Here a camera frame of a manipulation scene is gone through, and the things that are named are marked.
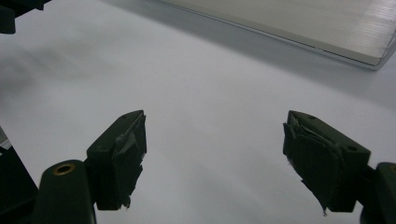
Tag flat pale board with metal edge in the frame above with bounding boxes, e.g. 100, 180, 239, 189
155, 0, 396, 71

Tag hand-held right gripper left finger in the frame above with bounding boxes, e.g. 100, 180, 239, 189
85, 109, 148, 211

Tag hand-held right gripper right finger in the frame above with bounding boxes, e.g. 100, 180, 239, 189
282, 109, 372, 217

